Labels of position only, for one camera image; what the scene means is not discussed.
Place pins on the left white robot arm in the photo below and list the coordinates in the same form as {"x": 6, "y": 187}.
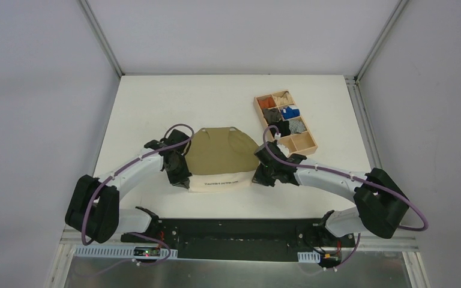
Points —
{"x": 94, "y": 209}

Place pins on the orange rolled underwear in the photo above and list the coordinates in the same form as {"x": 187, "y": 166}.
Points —
{"x": 266, "y": 102}

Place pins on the beige rolled underwear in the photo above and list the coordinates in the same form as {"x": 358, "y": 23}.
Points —
{"x": 282, "y": 98}

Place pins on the grey striped rolled underwear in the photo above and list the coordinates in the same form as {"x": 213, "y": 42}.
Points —
{"x": 296, "y": 126}

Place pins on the white cable duct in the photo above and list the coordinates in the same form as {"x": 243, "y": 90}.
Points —
{"x": 125, "y": 252}
{"x": 308, "y": 257}

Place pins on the dark grey rolled underwear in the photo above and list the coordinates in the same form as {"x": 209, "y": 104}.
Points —
{"x": 272, "y": 115}

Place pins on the black rolled underwear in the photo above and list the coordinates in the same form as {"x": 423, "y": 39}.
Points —
{"x": 281, "y": 128}

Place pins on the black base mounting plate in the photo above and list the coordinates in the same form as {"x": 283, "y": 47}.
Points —
{"x": 271, "y": 240}

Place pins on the blue rolled underwear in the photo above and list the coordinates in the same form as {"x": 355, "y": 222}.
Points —
{"x": 289, "y": 112}

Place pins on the wooden compartment box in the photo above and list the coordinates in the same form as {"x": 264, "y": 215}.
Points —
{"x": 279, "y": 110}

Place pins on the olive and cream underwear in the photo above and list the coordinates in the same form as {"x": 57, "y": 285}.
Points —
{"x": 221, "y": 159}

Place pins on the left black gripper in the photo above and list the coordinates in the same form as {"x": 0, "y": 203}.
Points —
{"x": 178, "y": 169}

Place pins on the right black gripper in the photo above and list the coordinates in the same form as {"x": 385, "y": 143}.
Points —
{"x": 266, "y": 170}

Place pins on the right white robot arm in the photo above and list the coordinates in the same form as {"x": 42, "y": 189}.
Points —
{"x": 379, "y": 205}

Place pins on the left white cable duct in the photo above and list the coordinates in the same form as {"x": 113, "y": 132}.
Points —
{"x": 125, "y": 252}

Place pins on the right white cable duct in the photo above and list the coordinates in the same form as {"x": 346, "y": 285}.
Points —
{"x": 308, "y": 257}

